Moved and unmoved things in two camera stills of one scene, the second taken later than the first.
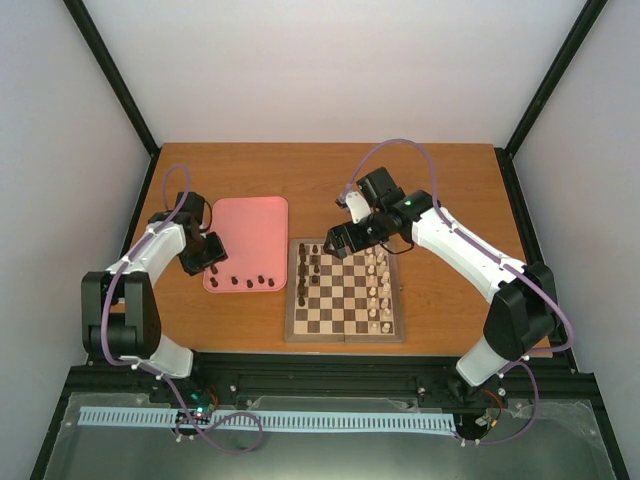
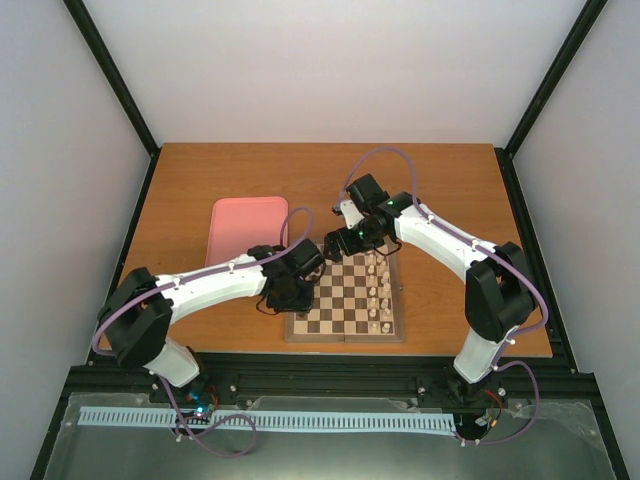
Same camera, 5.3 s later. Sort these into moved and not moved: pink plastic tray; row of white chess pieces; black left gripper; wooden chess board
Moved: black left gripper
Not moved: pink plastic tray; wooden chess board; row of white chess pieces
